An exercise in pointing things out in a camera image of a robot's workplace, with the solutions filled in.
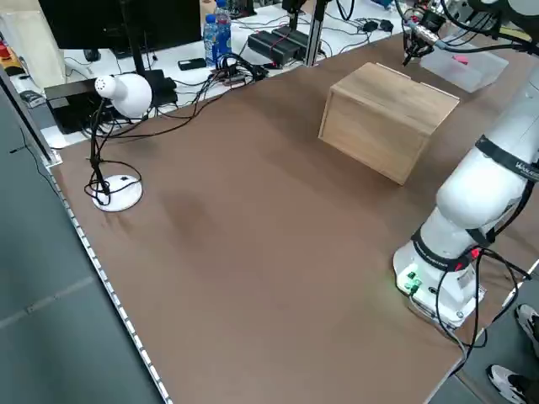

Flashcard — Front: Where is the aluminium table edge rail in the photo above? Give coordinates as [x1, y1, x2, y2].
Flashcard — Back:
[44, 159, 174, 404]

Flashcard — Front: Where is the black stand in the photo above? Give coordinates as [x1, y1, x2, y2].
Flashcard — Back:
[280, 0, 311, 41]

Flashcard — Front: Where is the aluminium post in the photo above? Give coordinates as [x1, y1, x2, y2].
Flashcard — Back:
[303, 0, 328, 67]

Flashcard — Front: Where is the blue water bottle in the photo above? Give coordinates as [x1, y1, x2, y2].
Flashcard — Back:
[203, 13, 221, 68]
[213, 1, 233, 64]

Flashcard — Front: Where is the wooden drawer cabinet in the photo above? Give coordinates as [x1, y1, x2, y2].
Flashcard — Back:
[318, 61, 461, 186]

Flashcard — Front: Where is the black computer monitor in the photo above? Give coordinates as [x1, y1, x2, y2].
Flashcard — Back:
[37, 0, 203, 106]

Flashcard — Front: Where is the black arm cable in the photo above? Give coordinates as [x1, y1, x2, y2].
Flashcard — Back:
[437, 0, 539, 45]

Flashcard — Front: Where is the black power strip with plugs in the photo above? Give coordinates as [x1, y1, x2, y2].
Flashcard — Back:
[210, 54, 270, 88]

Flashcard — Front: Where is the black lamp cable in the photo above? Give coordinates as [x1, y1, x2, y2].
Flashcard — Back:
[83, 79, 237, 207]

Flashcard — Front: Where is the white desk lamp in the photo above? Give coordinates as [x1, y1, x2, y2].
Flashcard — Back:
[86, 73, 154, 213]

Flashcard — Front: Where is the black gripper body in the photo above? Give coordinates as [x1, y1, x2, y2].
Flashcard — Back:
[404, 25, 427, 50]

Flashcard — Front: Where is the black open box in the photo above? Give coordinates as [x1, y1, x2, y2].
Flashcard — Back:
[43, 80, 117, 136]

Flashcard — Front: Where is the clear plastic box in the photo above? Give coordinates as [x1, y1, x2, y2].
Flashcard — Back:
[419, 44, 510, 93]

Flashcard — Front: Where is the aluminium frame bar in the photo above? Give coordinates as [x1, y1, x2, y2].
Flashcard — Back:
[0, 69, 64, 166]

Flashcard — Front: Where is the black power supply unit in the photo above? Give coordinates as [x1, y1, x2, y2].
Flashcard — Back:
[271, 24, 313, 60]
[247, 29, 296, 68]

